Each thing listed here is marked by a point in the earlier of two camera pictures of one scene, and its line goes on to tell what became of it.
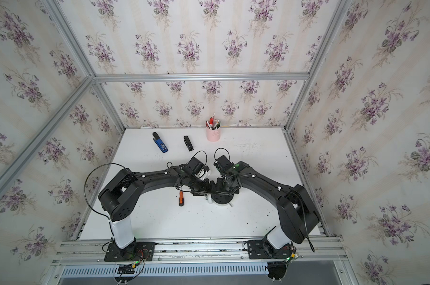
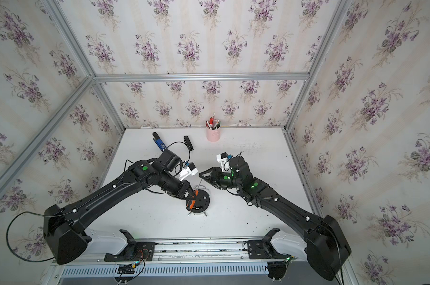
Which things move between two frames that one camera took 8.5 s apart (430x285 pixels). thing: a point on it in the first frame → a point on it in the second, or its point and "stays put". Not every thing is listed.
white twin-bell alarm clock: [220, 199] → [200, 203]
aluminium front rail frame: [83, 251] stays put
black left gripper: [205, 191] → [183, 191]
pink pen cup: [213, 135] stays put
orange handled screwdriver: [181, 199] → [196, 194]
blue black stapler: [161, 145] stays put
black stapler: [188, 143] stays put
